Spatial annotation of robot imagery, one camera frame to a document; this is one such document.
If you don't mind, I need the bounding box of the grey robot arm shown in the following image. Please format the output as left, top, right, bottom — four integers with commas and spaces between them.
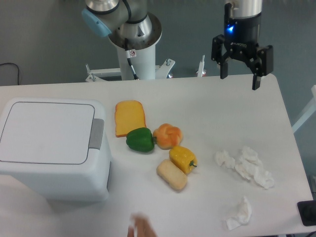
81, 0, 274, 90

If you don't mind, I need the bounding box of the lower crumpled white tissue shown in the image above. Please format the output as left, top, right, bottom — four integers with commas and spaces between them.
224, 196, 252, 231

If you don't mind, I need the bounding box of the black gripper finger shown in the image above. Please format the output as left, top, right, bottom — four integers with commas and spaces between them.
211, 35, 229, 79
250, 45, 274, 90

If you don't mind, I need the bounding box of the black device at edge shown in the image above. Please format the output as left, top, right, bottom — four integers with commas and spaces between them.
297, 200, 316, 226

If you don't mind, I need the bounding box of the small crumpled white tissue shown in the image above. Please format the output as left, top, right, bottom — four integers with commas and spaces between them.
214, 150, 236, 169

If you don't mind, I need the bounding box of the blurred human hand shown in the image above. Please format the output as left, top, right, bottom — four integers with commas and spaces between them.
127, 214, 157, 237

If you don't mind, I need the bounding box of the beige toy bread loaf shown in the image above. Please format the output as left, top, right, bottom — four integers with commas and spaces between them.
156, 159, 188, 191

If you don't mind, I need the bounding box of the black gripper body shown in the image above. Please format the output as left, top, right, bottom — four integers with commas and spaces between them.
223, 11, 261, 68

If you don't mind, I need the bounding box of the large crumpled white tissue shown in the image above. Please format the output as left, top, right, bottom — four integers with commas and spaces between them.
235, 146, 275, 190

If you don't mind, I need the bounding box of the white trash can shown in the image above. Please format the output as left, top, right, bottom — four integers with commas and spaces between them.
0, 97, 113, 202

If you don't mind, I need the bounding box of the orange toy knotted bun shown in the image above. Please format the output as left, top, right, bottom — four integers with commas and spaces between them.
153, 123, 183, 150

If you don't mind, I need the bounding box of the white frame at right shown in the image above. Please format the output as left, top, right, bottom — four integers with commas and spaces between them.
292, 85, 316, 133

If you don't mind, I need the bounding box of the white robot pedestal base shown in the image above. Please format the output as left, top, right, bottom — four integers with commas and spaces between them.
84, 41, 208, 83

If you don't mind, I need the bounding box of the yellow toy bell pepper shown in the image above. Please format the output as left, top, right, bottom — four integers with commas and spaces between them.
169, 146, 198, 174

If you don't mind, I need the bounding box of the toy toast slice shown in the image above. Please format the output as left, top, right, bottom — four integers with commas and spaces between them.
115, 100, 147, 137

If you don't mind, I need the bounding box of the black floor cable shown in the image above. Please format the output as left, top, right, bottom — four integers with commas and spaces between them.
0, 62, 23, 86

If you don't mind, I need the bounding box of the green toy bell pepper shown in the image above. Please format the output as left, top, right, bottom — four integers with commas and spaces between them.
126, 127, 155, 153

